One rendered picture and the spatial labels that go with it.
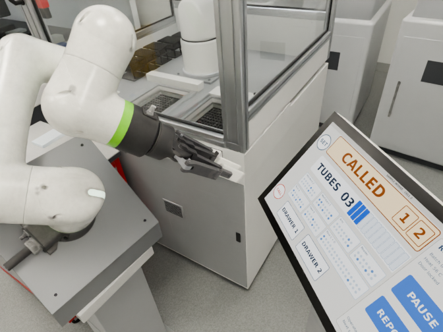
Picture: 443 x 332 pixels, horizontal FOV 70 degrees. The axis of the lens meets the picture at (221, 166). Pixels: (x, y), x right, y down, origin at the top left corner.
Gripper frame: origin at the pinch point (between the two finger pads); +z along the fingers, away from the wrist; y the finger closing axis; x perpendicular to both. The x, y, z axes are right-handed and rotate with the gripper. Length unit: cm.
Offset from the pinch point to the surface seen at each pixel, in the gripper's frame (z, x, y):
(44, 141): -30, 71, 92
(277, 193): 17.4, 0.8, 0.0
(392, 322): 17.3, -5.3, -38.4
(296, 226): 17.3, 0.9, -11.6
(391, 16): 223, -117, 245
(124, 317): 9, 72, 6
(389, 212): 17.3, -17.0, -24.0
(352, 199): 17.3, -13.4, -16.7
